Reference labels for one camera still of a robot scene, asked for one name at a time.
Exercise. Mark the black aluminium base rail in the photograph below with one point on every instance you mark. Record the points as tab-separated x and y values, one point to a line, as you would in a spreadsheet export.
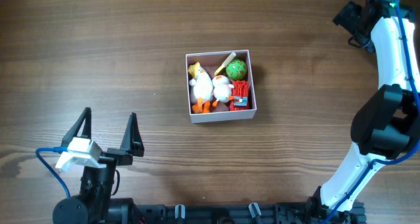
280	213

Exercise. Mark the white yellow plush duck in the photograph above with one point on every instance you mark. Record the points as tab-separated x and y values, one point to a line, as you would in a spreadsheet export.
201	93

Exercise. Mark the green patterned ball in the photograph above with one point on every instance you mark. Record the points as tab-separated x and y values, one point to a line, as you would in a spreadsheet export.
236	69

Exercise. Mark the pink white duck figurine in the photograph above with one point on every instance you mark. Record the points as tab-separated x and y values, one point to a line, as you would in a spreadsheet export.
222	89

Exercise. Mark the red toy fire truck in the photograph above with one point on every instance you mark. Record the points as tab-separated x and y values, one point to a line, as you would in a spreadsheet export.
240	96

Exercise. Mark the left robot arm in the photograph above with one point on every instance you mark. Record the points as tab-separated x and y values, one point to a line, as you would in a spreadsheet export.
100	179

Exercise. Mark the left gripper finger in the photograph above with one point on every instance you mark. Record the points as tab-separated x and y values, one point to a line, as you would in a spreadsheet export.
132	142
85	121

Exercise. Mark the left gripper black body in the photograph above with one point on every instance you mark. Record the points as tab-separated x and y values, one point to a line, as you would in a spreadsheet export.
109	156

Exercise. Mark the yellow wooden rattle toy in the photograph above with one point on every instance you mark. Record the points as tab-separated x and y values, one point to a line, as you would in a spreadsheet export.
230	57

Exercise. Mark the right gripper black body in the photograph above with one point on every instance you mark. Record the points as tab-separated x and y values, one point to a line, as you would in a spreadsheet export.
348	18

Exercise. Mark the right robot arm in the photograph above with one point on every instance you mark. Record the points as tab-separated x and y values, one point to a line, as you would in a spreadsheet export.
385	131

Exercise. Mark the pink cardboard box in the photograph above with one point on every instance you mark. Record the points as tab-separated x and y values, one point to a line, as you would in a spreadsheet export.
210	62

